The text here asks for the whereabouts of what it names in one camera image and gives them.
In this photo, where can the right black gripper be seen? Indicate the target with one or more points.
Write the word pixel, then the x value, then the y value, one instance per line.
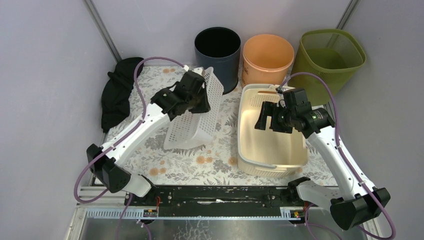
pixel 268 109

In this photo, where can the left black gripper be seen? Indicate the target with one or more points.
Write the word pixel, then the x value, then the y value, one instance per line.
pixel 195 96

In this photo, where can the white slotted basket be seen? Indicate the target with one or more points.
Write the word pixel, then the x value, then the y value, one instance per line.
pixel 191 130

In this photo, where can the cream perforated large basket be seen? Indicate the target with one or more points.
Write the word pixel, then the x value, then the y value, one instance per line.
pixel 266 153

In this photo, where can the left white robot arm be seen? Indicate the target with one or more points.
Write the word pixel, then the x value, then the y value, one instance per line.
pixel 107 161

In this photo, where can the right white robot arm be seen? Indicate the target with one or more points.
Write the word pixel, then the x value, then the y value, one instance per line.
pixel 358 200

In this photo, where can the orange round bin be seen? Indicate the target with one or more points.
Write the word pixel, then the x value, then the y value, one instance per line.
pixel 266 60

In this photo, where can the dark blue round bin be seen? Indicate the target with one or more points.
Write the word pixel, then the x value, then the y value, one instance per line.
pixel 219 48

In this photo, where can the black cloth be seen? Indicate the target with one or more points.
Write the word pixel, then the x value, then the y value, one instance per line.
pixel 116 93

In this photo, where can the floral patterned table mat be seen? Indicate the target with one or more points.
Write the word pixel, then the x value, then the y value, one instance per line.
pixel 216 162

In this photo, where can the green mesh waste bin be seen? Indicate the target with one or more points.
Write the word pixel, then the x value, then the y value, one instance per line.
pixel 334 55

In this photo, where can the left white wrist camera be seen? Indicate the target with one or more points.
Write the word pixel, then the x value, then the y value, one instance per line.
pixel 199 70

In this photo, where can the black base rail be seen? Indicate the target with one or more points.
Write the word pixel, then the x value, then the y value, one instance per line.
pixel 219 203

